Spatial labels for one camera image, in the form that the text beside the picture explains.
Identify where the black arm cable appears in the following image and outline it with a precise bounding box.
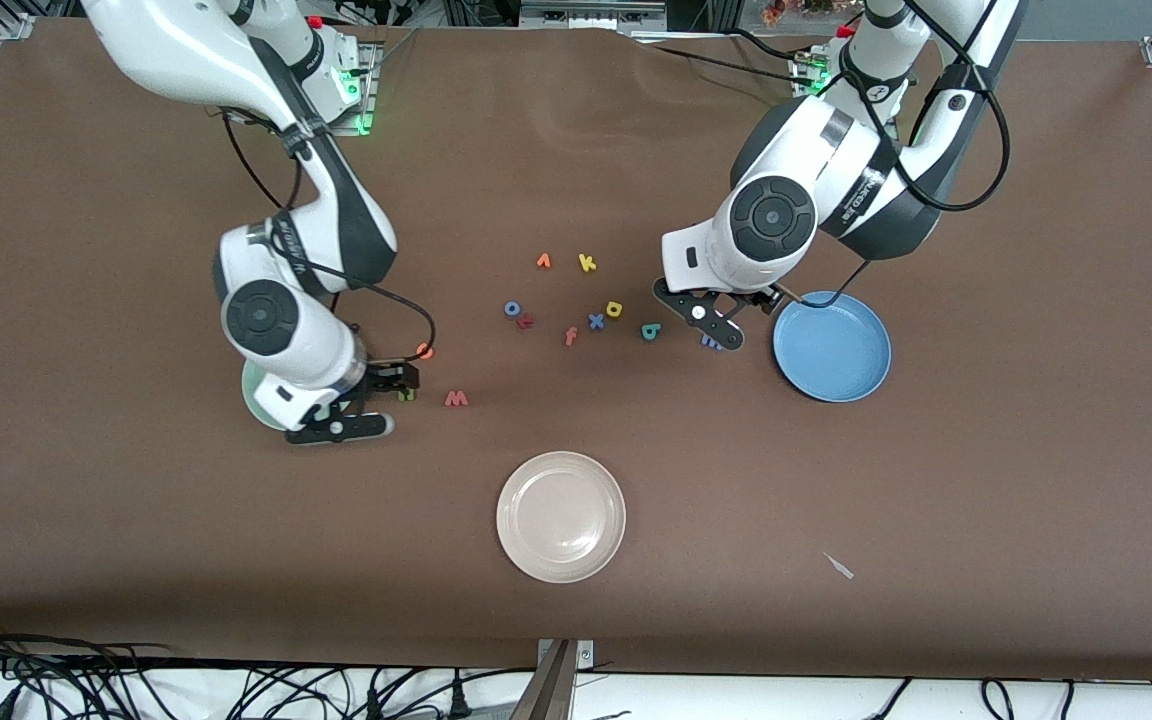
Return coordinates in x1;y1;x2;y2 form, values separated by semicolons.
831;0;1013;306
221;108;437;365

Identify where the beige plate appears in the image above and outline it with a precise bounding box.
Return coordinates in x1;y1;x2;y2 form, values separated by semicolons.
496;451;627;584

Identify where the pale green plate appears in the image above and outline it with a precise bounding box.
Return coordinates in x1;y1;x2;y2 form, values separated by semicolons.
241;360;299;433

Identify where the aluminium frame profile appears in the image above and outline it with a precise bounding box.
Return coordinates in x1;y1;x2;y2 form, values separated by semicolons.
519;0;669;31

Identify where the orange background object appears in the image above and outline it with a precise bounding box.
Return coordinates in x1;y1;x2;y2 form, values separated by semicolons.
762;0;839;23

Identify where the blue plate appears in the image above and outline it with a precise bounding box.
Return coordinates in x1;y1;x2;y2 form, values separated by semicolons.
772;291;893;404

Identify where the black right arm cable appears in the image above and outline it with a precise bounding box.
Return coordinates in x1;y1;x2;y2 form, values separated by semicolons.
221;108;437;365

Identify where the brown table cover sheet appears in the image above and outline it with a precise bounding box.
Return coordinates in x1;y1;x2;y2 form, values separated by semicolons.
0;18;1152;683

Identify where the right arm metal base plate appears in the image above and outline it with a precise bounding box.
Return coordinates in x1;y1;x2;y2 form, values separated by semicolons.
331;40;379;137

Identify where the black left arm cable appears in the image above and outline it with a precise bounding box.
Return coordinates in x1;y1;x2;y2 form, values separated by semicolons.
831;0;1013;306

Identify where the thin black cable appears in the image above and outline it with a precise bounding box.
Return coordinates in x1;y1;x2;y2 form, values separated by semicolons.
651;44;805;67
361;28;417;77
701;54;802;89

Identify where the metal table clamp bracket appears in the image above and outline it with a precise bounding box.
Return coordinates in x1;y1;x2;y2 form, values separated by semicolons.
509;638;597;720

